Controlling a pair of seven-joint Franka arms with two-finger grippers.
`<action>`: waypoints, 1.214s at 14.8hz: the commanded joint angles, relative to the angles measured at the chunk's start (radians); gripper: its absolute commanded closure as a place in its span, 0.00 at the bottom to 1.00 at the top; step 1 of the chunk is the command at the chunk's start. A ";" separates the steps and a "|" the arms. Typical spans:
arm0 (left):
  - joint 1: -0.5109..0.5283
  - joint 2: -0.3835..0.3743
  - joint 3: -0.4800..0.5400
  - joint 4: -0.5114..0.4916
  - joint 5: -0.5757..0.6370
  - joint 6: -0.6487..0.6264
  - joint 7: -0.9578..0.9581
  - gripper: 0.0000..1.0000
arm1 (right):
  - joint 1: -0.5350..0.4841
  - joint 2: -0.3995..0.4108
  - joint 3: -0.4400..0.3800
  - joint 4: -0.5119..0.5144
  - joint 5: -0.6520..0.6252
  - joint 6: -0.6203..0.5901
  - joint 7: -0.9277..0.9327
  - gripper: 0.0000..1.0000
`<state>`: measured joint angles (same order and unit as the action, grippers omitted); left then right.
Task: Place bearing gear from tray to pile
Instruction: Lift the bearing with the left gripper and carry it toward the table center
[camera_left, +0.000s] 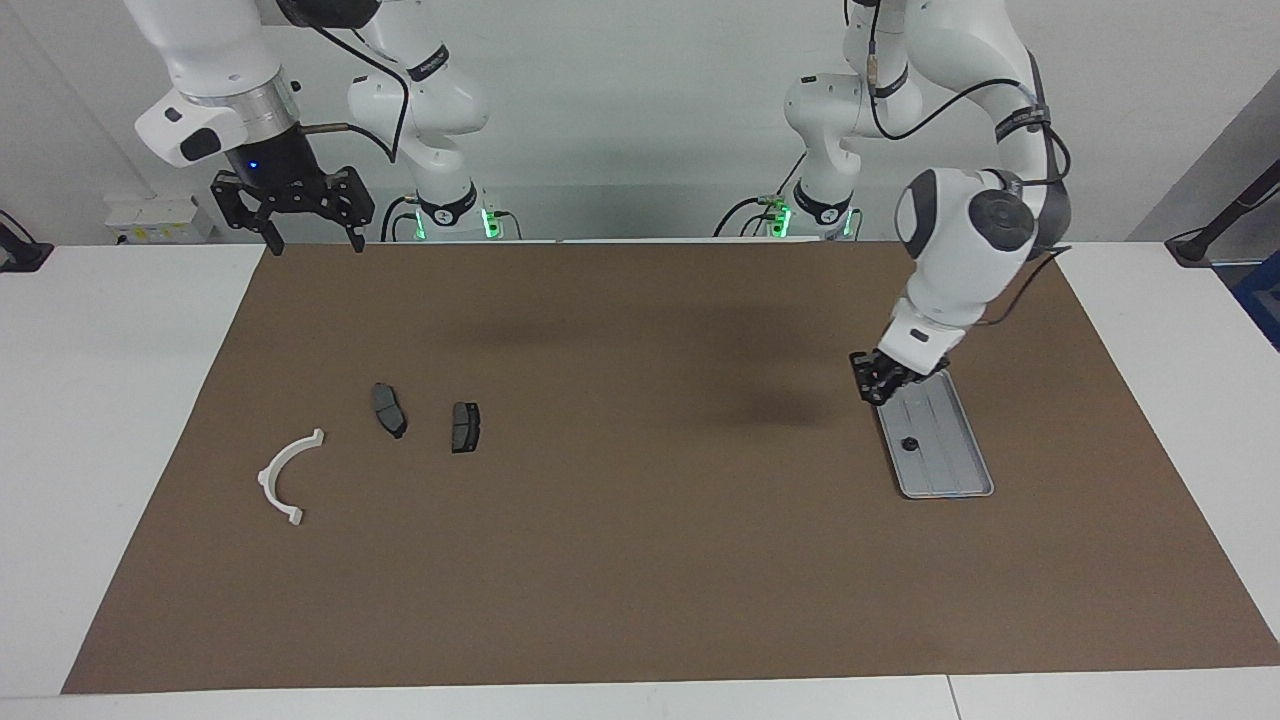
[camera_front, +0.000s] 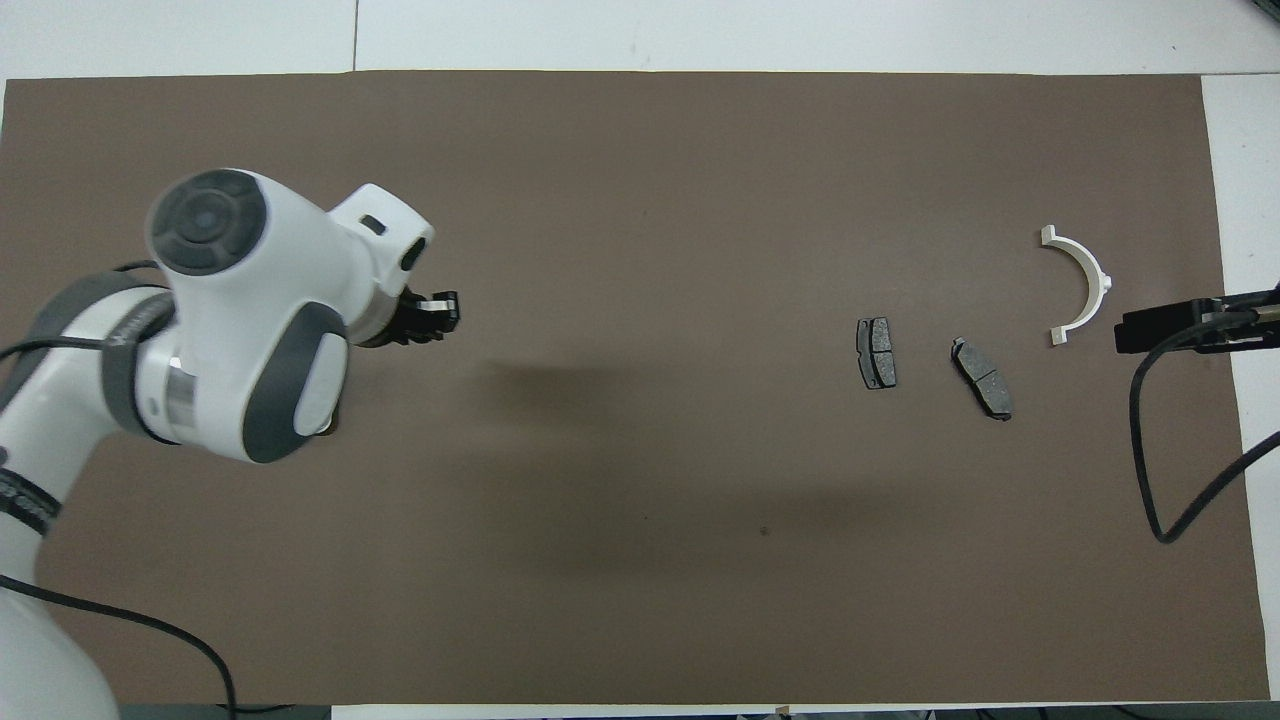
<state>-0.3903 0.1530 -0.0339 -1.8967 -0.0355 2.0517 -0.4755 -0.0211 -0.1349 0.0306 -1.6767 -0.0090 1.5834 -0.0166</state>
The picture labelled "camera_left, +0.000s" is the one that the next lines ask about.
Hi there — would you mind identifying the black clamp mount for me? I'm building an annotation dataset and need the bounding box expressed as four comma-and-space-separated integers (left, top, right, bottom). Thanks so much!
0, 210, 53, 273

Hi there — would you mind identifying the black right base cable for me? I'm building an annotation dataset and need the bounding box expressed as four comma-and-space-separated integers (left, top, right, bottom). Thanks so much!
380, 195, 419, 243

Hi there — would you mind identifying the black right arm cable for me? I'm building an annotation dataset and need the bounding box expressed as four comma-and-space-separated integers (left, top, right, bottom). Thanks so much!
300, 15, 411, 166

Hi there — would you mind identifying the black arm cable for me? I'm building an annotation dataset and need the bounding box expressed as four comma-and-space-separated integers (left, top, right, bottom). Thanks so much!
845, 0, 1073, 329
300, 15, 411, 166

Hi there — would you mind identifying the blue crate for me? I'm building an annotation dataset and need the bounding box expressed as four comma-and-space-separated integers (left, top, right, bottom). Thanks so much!
1232, 255, 1280, 351

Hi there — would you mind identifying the white curved plastic bracket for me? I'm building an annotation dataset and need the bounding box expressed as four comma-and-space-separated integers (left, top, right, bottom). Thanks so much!
258, 428, 326, 527

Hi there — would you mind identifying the silver metal tray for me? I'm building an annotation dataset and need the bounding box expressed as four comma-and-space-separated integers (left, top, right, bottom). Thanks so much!
872, 367, 995, 499

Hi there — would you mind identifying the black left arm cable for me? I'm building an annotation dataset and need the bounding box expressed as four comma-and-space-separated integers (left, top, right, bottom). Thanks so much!
845, 0, 1073, 329

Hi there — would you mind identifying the curved dark grey brake pad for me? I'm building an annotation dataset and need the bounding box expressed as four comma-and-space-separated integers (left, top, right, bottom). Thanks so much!
371, 383, 409, 440

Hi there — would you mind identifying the brown table mat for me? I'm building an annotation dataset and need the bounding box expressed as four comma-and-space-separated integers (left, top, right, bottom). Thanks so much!
62, 240, 1280, 695

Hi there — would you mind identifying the black left base cable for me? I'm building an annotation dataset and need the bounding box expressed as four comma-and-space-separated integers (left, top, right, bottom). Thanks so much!
713, 150, 809, 239

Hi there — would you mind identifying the black base cable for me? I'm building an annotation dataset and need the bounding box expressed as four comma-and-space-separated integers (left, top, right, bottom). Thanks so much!
713, 150, 809, 239
380, 195, 419, 243

